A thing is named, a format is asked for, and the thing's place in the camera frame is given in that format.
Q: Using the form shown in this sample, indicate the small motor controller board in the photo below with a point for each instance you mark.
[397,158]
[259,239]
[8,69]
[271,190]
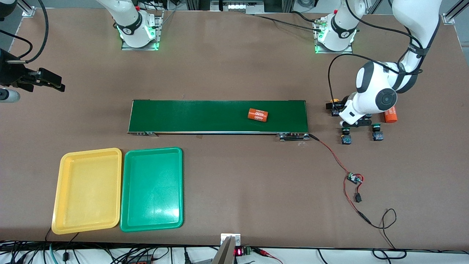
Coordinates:
[354,178]

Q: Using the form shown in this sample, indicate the orange 4680 cylinder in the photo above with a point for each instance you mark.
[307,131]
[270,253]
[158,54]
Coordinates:
[391,115]
[258,114]

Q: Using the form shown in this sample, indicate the yellow plastic tray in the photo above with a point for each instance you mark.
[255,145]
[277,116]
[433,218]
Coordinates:
[88,205]

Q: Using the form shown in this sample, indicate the red clip lead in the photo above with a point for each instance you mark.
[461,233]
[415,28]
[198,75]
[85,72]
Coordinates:
[267,253]

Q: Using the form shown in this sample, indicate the grey device with lights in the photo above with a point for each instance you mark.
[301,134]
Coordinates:
[242,5]

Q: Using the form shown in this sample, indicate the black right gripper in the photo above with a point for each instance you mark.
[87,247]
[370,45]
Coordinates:
[10,73]

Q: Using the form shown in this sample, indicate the green push button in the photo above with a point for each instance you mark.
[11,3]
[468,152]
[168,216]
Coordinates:
[346,138]
[377,135]

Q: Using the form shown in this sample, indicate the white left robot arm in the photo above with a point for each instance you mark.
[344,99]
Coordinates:
[381,99]

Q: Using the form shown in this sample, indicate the green plastic tray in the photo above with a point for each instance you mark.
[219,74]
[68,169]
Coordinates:
[152,190]

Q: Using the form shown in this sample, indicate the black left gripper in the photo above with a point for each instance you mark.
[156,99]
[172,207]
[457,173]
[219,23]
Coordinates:
[344,102]

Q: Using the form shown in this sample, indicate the red digit display module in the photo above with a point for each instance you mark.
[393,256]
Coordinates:
[242,251]

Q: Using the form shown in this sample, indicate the aluminium frame corner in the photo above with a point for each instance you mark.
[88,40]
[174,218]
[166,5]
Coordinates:
[449,18]
[28,11]

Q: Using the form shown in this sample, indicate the green conveyor belt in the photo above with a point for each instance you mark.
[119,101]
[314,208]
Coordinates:
[220,124]

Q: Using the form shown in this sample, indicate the aluminium camera mount bar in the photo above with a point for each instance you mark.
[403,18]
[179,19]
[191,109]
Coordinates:
[224,253]

